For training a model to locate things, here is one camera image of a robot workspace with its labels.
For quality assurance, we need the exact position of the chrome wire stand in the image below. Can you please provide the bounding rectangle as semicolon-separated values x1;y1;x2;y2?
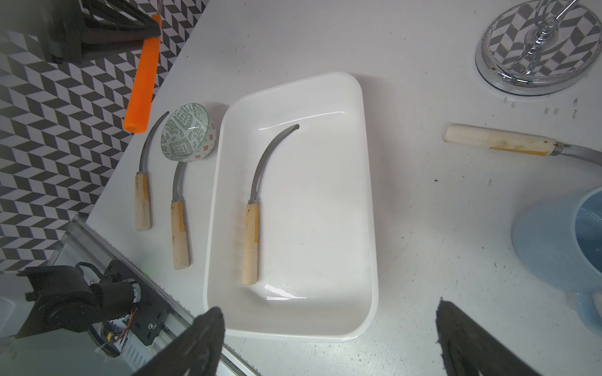
475;1;601;97

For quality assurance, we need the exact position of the light blue mug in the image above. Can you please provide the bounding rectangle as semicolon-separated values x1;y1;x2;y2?
511;187;601;336

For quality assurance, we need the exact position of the clear glass cup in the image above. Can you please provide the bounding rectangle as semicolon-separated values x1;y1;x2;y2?
161;103;217;162

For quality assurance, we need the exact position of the orange collar sickle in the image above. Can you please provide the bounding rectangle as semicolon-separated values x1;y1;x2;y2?
123;37;161;134

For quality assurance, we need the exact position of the wooden handle sickle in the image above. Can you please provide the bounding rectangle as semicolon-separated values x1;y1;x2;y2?
170;162;190;269
134;111;169;232

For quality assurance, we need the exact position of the sickle near chrome stand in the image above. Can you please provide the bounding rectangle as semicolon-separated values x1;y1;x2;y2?
444;124;601;166

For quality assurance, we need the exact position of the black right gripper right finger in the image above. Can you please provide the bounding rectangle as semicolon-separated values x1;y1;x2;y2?
436;300;539;375

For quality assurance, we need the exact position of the white plastic storage box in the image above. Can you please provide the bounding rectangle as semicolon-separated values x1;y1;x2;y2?
203;72;379;342

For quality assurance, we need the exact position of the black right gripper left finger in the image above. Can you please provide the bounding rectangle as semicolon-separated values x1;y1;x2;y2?
133;307;225;375

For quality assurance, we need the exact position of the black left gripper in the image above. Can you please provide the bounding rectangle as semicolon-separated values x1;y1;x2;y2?
46;1;161;64

